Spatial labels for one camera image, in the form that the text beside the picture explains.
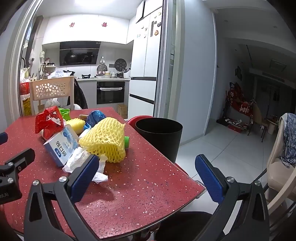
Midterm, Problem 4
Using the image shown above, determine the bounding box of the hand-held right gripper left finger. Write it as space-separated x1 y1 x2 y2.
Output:
24 154 100 241

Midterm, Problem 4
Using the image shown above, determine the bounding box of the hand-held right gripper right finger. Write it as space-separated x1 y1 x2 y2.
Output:
195 154 270 241

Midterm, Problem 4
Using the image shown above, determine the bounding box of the white tissue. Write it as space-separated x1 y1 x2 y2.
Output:
62 147 109 184

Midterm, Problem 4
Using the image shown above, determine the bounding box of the white and blue box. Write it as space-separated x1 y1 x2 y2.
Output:
43 124 80 167

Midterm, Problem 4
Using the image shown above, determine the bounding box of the yellow foam fruit net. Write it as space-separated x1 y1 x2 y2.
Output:
79 117 126 164

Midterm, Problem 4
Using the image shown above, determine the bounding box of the red cartoon printed bag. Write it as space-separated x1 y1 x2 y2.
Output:
35 106 65 141

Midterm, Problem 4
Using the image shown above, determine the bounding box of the yellow sponge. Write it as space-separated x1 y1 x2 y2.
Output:
66 118 86 134

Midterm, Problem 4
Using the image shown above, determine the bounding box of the crinkled blue plastic packet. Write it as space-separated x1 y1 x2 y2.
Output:
83 110 108 130

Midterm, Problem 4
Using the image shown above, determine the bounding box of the black trash bin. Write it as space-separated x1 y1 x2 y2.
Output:
135 118 183 164

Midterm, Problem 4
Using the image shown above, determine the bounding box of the green snack packet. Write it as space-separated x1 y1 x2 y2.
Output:
58 108 71 121

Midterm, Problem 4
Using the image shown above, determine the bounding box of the yellow mesh bag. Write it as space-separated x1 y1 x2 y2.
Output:
22 97 31 116

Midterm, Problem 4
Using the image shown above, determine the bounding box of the white plastic bag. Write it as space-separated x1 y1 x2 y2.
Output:
45 98 61 109

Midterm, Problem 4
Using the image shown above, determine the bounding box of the beige perforated plastic chair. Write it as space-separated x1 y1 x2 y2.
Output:
29 76 77 115

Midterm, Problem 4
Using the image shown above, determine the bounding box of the beige cushioned chair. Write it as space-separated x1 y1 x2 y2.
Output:
266 113 296 220

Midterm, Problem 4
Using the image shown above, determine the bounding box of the red round stool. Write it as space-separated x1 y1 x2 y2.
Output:
128 115 185 172

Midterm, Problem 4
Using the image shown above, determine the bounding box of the cardboard box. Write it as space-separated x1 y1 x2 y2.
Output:
117 104 128 119

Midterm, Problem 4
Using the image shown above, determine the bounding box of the black jacket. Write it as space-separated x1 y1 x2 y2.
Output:
67 77 88 109

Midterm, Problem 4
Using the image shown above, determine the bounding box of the built-in black oven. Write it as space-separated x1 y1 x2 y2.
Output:
96 81 125 105

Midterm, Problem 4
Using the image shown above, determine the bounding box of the blue patterned cloth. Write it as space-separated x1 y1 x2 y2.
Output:
279 113 296 168

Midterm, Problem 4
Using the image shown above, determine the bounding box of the black range hood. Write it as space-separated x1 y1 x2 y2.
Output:
59 41 102 66

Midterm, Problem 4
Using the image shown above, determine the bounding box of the black round baking pan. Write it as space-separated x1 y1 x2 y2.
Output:
115 58 127 72

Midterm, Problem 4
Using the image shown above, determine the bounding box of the white refrigerator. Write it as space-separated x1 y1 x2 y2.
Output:
128 6 162 116

